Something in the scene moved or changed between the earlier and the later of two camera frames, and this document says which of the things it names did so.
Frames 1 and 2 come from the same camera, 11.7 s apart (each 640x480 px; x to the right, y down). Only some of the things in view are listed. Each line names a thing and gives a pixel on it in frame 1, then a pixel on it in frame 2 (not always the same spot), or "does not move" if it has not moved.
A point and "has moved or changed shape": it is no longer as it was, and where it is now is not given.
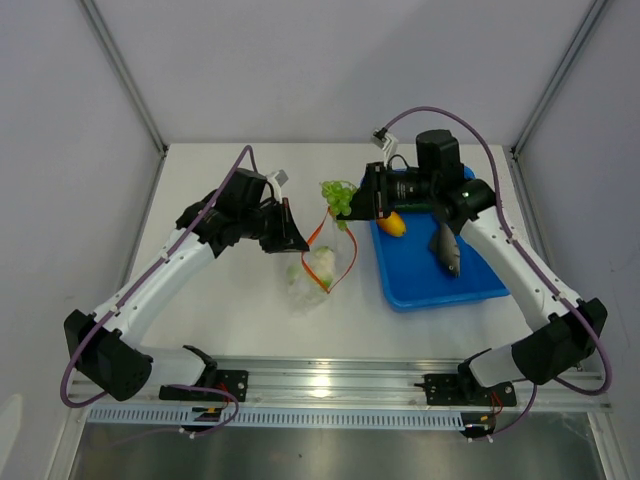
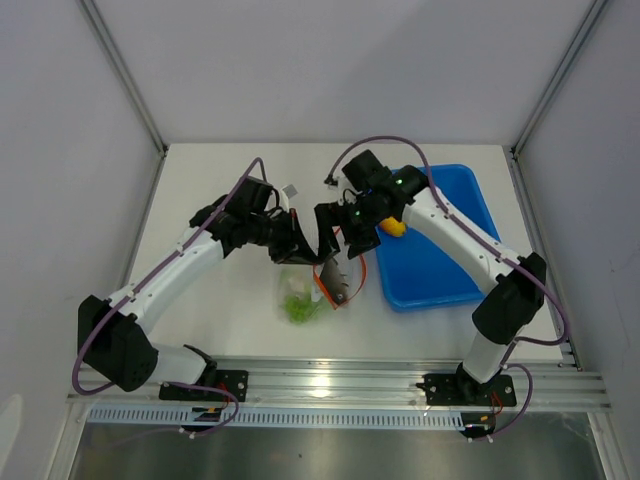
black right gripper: (371, 201) → (326, 217)
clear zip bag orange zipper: (323, 264) has moved or changed shape
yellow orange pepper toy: (393, 225) does not move
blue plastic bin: (413, 279) does not move
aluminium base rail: (363, 383) does not move
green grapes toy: (338, 195) has moved or changed shape
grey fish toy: (447, 248) → (336, 279)
